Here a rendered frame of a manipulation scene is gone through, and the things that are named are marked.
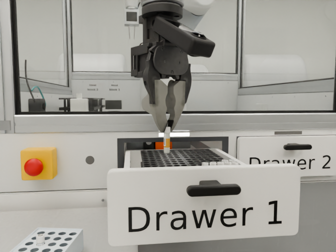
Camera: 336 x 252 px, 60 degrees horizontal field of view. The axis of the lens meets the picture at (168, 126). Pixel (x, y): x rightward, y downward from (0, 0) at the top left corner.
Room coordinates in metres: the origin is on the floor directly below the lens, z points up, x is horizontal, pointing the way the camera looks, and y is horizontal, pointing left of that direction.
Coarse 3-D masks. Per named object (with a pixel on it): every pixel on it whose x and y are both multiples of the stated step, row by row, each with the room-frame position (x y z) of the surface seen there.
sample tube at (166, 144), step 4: (168, 128) 0.51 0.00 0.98; (164, 132) 0.52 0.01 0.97; (168, 132) 0.51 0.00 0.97; (164, 136) 0.51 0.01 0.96; (168, 136) 0.51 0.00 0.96; (164, 140) 0.51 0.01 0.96; (168, 140) 0.51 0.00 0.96; (164, 144) 0.51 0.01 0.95; (168, 144) 0.51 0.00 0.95; (164, 148) 0.51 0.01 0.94; (168, 148) 0.51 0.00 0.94; (164, 152) 0.51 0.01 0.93; (168, 152) 0.51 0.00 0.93
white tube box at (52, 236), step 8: (32, 232) 0.48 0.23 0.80; (40, 232) 0.50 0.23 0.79; (48, 232) 0.49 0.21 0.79; (56, 232) 0.49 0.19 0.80; (64, 232) 0.49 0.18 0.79; (72, 232) 0.49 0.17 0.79; (80, 232) 0.49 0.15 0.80; (24, 240) 0.46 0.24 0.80; (32, 240) 0.46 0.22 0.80; (48, 240) 0.46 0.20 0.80; (56, 240) 0.46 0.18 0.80; (64, 240) 0.46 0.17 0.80; (72, 240) 0.46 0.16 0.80; (80, 240) 0.49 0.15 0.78; (16, 248) 0.44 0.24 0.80; (24, 248) 0.44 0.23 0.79; (32, 248) 0.44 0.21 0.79; (40, 248) 0.44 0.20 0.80; (48, 248) 0.44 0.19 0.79; (56, 248) 0.44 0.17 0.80; (64, 248) 0.44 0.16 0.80; (72, 248) 0.45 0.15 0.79; (80, 248) 0.49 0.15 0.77
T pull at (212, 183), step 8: (200, 184) 0.40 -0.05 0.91; (208, 184) 0.39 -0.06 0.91; (216, 184) 0.39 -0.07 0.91; (224, 184) 0.39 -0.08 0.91; (232, 184) 0.39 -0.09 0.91; (192, 192) 0.38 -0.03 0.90; (200, 192) 0.38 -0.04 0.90; (208, 192) 0.38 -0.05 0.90; (216, 192) 0.38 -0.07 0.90; (224, 192) 0.38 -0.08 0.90; (232, 192) 0.38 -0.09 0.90
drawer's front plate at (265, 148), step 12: (240, 144) 0.76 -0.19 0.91; (252, 144) 0.76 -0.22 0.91; (264, 144) 0.76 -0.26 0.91; (276, 144) 0.77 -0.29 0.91; (312, 144) 0.78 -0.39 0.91; (324, 144) 0.78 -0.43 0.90; (240, 156) 0.76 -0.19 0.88; (252, 156) 0.76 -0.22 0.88; (264, 156) 0.76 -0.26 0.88; (276, 156) 0.77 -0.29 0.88; (288, 156) 0.77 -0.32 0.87; (300, 156) 0.78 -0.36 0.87; (312, 156) 0.78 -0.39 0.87; (312, 168) 0.78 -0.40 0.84; (324, 168) 0.79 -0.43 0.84
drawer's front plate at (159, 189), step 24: (120, 168) 0.41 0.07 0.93; (144, 168) 0.41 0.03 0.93; (168, 168) 0.41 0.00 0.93; (192, 168) 0.41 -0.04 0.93; (216, 168) 0.42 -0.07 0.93; (240, 168) 0.42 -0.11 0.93; (264, 168) 0.43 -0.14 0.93; (288, 168) 0.43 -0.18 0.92; (120, 192) 0.40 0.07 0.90; (144, 192) 0.40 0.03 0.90; (168, 192) 0.41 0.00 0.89; (240, 192) 0.42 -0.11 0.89; (264, 192) 0.43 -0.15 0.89; (288, 192) 0.43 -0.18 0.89; (120, 216) 0.40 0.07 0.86; (144, 216) 0.40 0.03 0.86; (168, 216) 0.41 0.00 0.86; (192, 216) 0.41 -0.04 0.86; (216, 216) 0.42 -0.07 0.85; (240, 216) 0.42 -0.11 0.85; (264, 216) 0.43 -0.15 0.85; (288, 216) 0.43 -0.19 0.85; (120, 240) 0.40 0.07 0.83; (144, 240) 0.40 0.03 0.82; (168, 240) 0.41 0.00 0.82; (192, 240) 0.41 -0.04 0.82
